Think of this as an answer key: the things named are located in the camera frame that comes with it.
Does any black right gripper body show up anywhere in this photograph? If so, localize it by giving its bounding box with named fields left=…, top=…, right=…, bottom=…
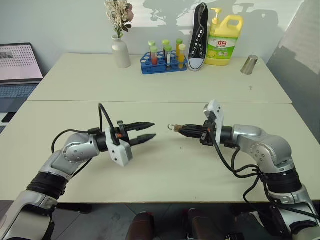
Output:
left=199, top=113, right=217, bottom=146

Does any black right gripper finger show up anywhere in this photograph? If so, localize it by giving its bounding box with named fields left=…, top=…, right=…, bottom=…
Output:
left=179, top=123, right=209, bottom=132
left=178, top=129, right=205, bottom=139

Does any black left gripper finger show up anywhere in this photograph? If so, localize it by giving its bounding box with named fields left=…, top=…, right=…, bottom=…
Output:
left=123, top=121, right=156, bottom=133
left=129, top=133, right=157, bottom=147

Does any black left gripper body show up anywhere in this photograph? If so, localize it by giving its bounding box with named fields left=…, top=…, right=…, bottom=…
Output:
left=116, top=120, right=132, bottom=146

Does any blue test tube rack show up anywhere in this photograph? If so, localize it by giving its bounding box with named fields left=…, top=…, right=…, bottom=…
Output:
left=140, top=51, right=189, bottom=75

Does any green-capped tube red liquid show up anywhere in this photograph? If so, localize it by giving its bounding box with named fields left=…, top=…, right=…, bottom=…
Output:
left=149, top=45, right=159, bottom=66

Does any white ceramic vase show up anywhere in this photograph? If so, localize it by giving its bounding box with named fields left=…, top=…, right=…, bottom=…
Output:
left=111, top=34, right=132, bottom=69

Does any yellow-capped tube yellow liquid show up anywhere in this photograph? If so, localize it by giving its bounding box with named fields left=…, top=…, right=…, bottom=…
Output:
left=177, top=43, right=187, bottom=69

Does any green-capped tube dark liquid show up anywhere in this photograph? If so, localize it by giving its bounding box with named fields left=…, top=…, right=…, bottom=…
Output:
left=164, top=44, right=173, bottom=71

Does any silver metal cup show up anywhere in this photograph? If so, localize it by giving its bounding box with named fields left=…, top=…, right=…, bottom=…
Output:
left=240, top=55, right=259, bottom=76

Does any green-capped tube orange liquid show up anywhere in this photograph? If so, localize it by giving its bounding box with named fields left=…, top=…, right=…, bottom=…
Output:
left=175, top=38, right=184, bottom=57

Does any dark maroon rounded shape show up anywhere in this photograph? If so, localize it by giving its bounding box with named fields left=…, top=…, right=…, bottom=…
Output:
left=124, top=211, right=156, bottom=240

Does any yellow detergent pump bottle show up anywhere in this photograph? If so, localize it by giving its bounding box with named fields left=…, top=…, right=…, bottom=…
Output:
left=204, top=7, right=245, bottom=67

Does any black canvas sneaker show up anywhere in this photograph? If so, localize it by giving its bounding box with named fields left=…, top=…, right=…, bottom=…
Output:
left=187, top=2, right=210, bottom=72

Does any dried flower bouquet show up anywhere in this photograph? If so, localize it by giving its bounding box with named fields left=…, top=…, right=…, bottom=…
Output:
left=104, top=0, right=135, bottom=40

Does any black smartphone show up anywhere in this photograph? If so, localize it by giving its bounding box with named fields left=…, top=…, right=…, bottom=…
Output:
left=1, top=112, right=17, bottom=124

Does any open grey laptop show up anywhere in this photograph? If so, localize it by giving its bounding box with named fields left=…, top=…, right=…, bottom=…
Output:
left=0, top=42, right=45, bottom=115

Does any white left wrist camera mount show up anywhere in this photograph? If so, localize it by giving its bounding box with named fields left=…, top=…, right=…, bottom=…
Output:
left=104, top=127, right=134, bottom=168

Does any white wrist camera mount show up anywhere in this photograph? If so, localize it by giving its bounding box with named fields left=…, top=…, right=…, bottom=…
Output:
left=104, top=127, right=134, bottom=168
left=203, top=99, right=225, bottom=146

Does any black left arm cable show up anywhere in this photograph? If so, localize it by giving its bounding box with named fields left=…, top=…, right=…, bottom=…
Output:
left=51, top=102, right=121, bottom=156

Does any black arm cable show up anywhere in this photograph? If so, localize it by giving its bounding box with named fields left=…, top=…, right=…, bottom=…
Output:
left=211, top=136, right=320, bottom=220
left=51, top=102, right=121, bottom=156

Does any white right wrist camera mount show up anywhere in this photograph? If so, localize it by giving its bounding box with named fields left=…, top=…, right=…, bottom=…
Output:
left=203, top=99, right=225, bottom=146

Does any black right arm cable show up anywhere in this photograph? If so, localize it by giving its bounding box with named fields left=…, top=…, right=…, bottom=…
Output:
left=211, top=136, right=320, bottom=220

